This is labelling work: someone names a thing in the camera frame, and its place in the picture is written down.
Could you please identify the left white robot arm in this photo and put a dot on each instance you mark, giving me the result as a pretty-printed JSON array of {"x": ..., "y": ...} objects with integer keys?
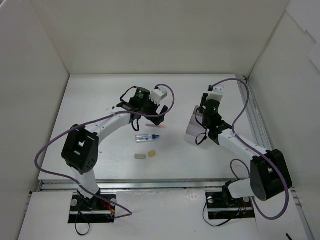
[{"x": 81, "y": 147}]

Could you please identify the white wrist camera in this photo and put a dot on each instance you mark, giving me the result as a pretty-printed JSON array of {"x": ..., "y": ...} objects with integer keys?
[
  {"x": 215, "y": 92},
  {"x": 157, "y": 95}
]

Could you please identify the white three-compartment organizer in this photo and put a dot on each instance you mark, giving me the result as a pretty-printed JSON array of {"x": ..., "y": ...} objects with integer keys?
[{"x": 194, "y": 132}]

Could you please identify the tan yellow eraser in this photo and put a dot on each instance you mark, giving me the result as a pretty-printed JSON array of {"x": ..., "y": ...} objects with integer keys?
[{"x": 151, "y": 153}]

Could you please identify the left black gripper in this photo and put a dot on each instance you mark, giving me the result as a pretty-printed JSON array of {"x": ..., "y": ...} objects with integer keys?
[{"x": 155, "y": 110}]

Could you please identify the clear blue-capped glue bottle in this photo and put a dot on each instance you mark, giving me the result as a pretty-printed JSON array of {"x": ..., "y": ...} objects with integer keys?
[{"x": 144, "y": 138}]

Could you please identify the right side aluminium rail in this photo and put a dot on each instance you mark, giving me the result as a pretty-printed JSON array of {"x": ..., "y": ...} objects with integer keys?
[{"x": 260, "y": 134}]

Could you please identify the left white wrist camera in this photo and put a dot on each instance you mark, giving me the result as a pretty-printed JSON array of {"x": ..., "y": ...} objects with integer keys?
[{"x": 157, "y": 95}]

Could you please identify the grey white eraser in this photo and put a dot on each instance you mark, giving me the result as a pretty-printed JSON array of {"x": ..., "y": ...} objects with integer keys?
[{"x": 140, "y": 156}]

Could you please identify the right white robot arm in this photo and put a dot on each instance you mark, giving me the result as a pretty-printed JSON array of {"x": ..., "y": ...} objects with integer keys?
[{"x": 268, "y": 172}]

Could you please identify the front aluminium rail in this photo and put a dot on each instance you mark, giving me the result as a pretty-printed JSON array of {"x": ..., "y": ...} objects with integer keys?
[{"x": 138, "y": 184}]

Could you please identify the pink highlighter pen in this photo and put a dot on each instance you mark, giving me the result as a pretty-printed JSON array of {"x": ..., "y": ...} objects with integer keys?
[{"x": 161, "y": 126}]

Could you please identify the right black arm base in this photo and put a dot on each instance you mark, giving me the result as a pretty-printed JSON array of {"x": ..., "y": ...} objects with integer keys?
[{"x": 221, "y": 207}]

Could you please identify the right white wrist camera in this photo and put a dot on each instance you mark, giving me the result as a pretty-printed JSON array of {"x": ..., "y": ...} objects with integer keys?
[{"x": 215, "y": 92}]

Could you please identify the aluminium rail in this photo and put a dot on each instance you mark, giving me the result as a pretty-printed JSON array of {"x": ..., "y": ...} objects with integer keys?
[
  {"x": 260, "y": 134},
  {"x": 138, "y": 184}
]

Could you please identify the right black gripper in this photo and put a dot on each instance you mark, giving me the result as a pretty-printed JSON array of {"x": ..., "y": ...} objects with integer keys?
[{"x": 205, "y": 110}]

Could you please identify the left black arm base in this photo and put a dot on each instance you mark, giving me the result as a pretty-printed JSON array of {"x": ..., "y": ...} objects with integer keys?
[{"x": 92, "y": 211}]

